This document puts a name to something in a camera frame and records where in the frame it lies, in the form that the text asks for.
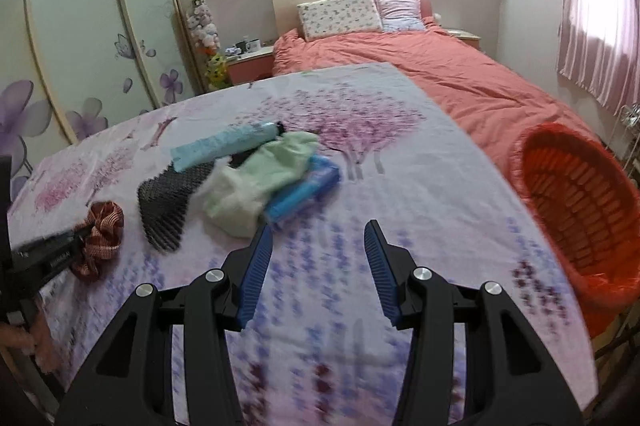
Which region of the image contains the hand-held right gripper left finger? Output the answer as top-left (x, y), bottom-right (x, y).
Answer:
top-left (55, 222), bottom-right (276, 426)

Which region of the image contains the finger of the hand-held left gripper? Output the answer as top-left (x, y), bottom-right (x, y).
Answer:
top-left (12, 227), bottom-right (94, 285)

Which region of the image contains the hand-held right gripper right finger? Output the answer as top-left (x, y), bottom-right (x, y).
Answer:
top-left (363, 219), bottom-right (584, 426)

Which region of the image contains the brown striped scrunchie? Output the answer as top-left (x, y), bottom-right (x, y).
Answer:
top-left (69, 201), bottom-right (126, 279)

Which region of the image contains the blue plastic packet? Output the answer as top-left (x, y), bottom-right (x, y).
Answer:
top-left (262, 155), bottom-right (342, 225)

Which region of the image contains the pale green cloth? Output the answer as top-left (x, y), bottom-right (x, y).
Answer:
top-left (202, 131), bottom-right (321, 239)

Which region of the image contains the black mesh pad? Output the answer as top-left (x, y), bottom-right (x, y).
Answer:
top-left (137, 161), bottom-right (217, 255)

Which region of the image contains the light blue umbrella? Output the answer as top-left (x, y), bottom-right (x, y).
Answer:
top-left (170, 121), bottom-right (286, 175)

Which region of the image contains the orange plastic basket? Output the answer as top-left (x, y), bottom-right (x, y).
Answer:
top-left (507, 122), bottom-right (640, 339)

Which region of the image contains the person's left hand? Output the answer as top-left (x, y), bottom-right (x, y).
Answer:
top-left (0, 322), bottom-right (36, 353)

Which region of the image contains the floral print tablecloth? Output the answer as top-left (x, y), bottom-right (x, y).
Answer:
top-left (5, 62), bottom-right (601, 426)

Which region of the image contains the green and yellow plush toy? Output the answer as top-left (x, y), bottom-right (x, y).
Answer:
top-left (205, 53), bottom-right (231, 91)

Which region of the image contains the pink nightstand with mugs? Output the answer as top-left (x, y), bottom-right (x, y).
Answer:
top-left (225, 46), bottom-right (276, 86)

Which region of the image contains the bed with coral duvet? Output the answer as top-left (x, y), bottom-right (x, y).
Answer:
top-left (271, 18), bottom-right (608, 167)

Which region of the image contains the white wardrobe with purple flowers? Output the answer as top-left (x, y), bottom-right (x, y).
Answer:
top-left (0, 0), bottom-right (203, 187)

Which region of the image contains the column of plush toys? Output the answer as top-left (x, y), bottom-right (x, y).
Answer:
top-left (186, 0), bottom-right (221, 56)

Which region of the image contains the white floral pillow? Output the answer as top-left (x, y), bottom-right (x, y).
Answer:
top-left (296, 0), bottom-right (384, 42)

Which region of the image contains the pink striped pillow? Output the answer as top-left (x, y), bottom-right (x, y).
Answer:
top-left (375, 0), bottom-right (426, 33)

